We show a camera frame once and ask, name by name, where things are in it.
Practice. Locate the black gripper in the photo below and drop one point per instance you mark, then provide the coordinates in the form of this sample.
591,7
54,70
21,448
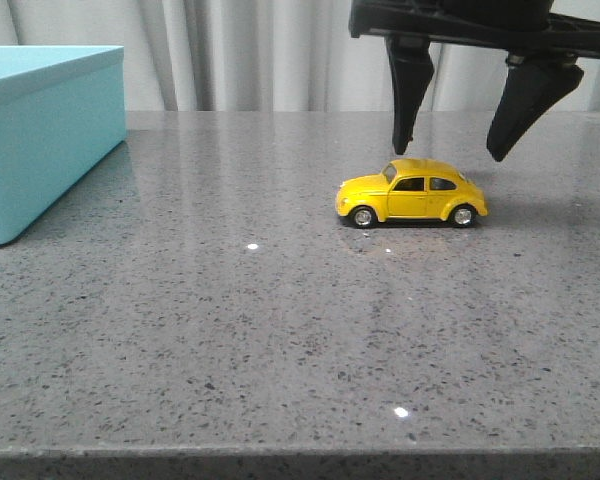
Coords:
539,75

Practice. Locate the yellow toy beetle car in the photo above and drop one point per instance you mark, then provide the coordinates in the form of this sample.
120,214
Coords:
411,189

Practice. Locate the light blue storage box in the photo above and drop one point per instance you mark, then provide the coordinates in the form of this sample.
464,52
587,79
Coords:
61,111

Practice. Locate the grey curtain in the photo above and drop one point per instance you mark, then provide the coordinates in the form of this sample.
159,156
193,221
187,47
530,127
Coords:
219,55

